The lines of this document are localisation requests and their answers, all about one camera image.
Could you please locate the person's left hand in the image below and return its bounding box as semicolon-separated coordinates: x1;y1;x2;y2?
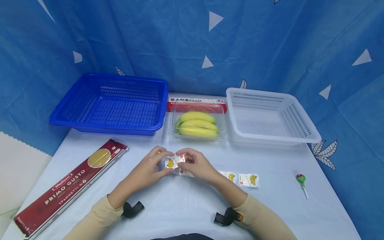
125;146;175;195

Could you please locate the person's right hand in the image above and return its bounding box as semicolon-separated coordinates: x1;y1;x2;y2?
176;148;222;187

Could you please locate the banana print packet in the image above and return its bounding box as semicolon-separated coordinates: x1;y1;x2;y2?
172;168;195;178
164;154;186;170
219;171;238;184
238;173;260;188

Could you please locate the person's left forearm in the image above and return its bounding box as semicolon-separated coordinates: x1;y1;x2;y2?
62;180;139;240

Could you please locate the person's right forearm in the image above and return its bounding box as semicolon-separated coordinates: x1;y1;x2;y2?
210;173;298;240

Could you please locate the clear plastic clamshell box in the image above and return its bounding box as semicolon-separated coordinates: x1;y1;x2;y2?
168;102;228;141

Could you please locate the bunch of yellow bananas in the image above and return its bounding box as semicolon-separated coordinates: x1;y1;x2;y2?
175;111;220;138

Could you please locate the black wrist band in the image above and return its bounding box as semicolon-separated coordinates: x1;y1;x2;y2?
213;207;244;227
121;201;145;219

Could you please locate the red flat pasta box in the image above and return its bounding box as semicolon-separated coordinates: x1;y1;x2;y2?
167;97;228;114

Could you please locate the blue plastic basket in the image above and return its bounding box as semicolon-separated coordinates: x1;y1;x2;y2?
49;73;169;136

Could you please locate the white plastic basket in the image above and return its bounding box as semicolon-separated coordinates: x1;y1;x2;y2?
225;87;322;146

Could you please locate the dark red spaghetti packet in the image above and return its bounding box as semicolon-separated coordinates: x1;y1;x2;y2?
13;139;129;239

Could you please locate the green red wrapped lollipop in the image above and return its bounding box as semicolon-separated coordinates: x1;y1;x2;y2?
295;173;309;200

